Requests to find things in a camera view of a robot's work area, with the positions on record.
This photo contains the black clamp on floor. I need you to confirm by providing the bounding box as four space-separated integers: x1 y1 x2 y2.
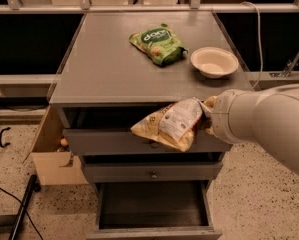
0 127 10 148

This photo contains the black floor cable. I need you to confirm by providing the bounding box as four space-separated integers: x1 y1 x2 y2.
0 178 44 240

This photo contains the brown and cream chip bag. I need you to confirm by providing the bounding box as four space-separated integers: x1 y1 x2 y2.
131 97 210 152

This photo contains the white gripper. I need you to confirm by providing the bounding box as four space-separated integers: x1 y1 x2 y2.
202 89 253 144

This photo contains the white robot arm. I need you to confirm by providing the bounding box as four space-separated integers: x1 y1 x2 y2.
204 84 299 176

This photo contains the black floor pole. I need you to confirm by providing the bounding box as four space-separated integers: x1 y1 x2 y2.
8 175 40 240

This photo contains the orange ball in box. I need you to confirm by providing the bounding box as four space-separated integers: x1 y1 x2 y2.
60 138 68 147

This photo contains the grey open bottom drawer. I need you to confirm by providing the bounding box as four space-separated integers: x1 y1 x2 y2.
86 181 222 240

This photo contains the green chip bag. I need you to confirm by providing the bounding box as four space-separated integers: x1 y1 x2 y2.
129 23 188 67

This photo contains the cardboard box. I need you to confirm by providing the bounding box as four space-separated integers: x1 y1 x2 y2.
29 107 87 185

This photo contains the grey middle drawer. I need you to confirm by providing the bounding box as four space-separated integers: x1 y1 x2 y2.
83 162 223 183

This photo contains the white paper bowl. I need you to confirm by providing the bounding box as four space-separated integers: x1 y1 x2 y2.
190 47 239 79

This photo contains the grey drawer cabinet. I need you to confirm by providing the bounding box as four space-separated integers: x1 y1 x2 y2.
48 10 260 240

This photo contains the grey top drawer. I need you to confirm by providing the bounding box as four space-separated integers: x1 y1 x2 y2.
63 129 231 155

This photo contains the white hanging cable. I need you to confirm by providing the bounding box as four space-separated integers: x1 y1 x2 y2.
241 1 264 88

